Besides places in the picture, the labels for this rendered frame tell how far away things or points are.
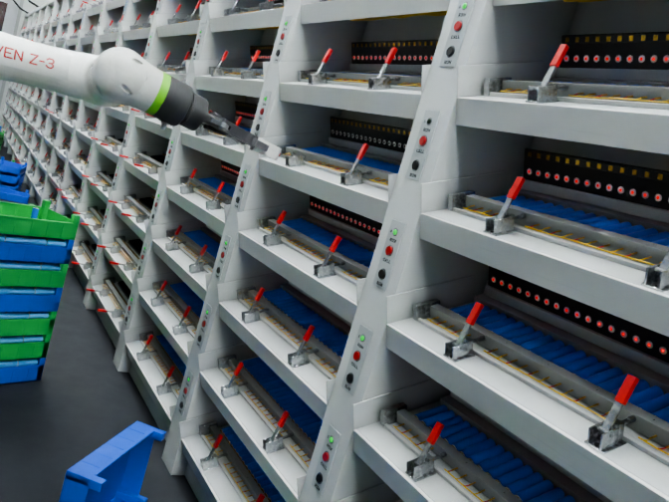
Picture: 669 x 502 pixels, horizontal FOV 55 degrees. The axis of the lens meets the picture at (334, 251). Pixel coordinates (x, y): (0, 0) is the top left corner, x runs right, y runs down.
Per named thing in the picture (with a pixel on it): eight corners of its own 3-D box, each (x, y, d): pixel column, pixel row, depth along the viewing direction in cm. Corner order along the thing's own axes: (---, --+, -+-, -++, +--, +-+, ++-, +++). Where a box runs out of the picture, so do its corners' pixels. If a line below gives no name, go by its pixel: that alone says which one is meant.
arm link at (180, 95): (176, 72, 131) (164, 71, 139) (153, 125, 132) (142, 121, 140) (203, 86, 135) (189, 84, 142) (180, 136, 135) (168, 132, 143)
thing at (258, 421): (299, 520, 125) (296, 458, 121) (200, 385, 176) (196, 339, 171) (387, 485, 134) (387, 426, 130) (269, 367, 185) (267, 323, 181)
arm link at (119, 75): (91, 85, 123) (112, 32, 124) (77, 91, 133) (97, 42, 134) (158, 118, 130) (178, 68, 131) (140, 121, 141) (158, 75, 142)
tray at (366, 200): (388, 226, 118) (388, 174, 115) (259, 174, 168) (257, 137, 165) (474, 211, 127) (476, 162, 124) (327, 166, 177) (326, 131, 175)
